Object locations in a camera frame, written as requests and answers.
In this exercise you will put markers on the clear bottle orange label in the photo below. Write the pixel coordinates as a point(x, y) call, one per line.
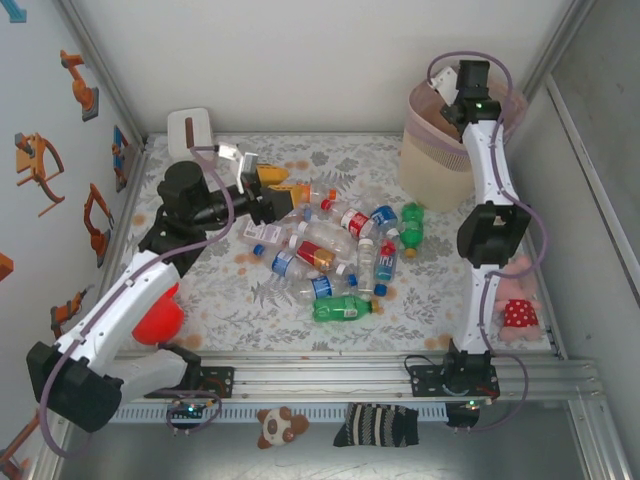
point(312, 193)

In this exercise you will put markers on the grape juice bottle white cap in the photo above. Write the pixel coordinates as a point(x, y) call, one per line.
point(260, 232)

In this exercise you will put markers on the large clear unlabelled bottle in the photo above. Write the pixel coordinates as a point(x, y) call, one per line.
point(330, 235)

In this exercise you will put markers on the red and gold label bottle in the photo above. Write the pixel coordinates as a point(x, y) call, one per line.
point(315, 255)

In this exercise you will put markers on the Pepsi water bottle blue cap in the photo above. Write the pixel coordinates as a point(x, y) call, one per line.
point(282, 262)

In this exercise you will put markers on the blue label bottle white cap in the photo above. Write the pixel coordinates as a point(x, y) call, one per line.
point(384, 216)

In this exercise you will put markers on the beige slotted plastic bin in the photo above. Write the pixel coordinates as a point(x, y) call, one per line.
point(430, 175)

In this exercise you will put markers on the blue label water bottle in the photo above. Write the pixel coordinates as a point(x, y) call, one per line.
point(322, 287)

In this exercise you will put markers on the slim clear bottle white cap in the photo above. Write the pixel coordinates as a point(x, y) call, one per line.
point(366, 265)

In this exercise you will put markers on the Fiji water bottle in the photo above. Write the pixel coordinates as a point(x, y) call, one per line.
point(385, 265)

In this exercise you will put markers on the green bottle orange cap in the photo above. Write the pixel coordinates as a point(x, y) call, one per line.
point(340, 308)

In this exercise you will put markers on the green bottle yellow cap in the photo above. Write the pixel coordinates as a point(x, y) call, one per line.
point(411, 235)

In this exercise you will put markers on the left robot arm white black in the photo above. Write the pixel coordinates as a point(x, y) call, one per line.
point(125, 300)

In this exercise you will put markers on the white tissue box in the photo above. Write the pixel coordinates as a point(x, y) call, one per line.
point(182, 125)

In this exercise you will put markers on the red plush toy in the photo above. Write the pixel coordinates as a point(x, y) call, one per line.
point(160, 320)

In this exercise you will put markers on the floral patterned tablecloth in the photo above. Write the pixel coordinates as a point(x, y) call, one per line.
point(300, 335)

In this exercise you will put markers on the aluminium extrusion base rails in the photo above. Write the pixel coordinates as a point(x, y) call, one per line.
point(325, 372)

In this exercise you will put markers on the small controller board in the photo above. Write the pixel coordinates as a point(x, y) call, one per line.
point(190, 410)
point(465, 417)

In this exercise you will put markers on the pink pig plush toy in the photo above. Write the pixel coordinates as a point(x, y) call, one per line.
point(517, 312)

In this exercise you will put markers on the brown white panda plush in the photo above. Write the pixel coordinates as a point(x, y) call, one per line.
point(275, 427)

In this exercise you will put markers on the black white striped sock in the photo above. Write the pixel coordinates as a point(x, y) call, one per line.
point(375, 425)

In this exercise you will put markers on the blue orange wall sticker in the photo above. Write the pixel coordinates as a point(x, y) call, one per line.
point(120, 150)

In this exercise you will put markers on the aluminium corner post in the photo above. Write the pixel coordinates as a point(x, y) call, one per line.
point(567, 30)
point(105, 70)

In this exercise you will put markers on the orange claw wall sticker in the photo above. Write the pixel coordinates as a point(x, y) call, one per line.
point(30, 167)

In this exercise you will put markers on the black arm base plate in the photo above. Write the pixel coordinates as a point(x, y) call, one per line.
point(425, 380)
point(222, 382)

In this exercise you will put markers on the orange block wall sticker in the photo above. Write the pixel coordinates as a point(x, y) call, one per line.
point(5, 265)

